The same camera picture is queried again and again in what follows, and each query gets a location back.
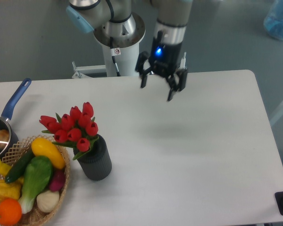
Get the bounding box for black robotic gripper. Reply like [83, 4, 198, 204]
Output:
[135, 42, 188, 102]

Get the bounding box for red tulip bouquet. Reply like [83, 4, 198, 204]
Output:
[39, 102, 100, 160]

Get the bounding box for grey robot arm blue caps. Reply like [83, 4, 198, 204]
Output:
[66, 0, 192, 100]

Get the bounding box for dark grey ribbed vase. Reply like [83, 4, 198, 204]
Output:
[77, 135, 112, 181]

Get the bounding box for yellow squash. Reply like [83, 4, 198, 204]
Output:
[31, 137, 66, 170]

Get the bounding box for purple red radish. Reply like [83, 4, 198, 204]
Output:
[49, 170, 66, 192]

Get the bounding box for green bok choy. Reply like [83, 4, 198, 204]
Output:
[18, 156, 53, 214]

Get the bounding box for brown bread roll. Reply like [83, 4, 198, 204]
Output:
[0, 129, 9, 150]

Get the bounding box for white garlic bulb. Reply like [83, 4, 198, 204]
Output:
[36, 190, 59, 213]

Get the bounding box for dark green cucumber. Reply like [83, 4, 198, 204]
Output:
[5, 149, 35, 184]

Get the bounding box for yellow banana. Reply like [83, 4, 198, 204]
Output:
[0, 159, 24, 185]

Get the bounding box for woven wicker basket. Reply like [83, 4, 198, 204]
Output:
[1, 135, 70, 226]

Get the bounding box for yellow bell pepper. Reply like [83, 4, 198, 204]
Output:
[0, 179, 22, 202]

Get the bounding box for orange fruit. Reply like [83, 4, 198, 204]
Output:
[0, 198, 22, 226]

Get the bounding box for blue handled saucepan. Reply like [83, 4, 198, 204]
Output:
[0, 78, 32, 159]

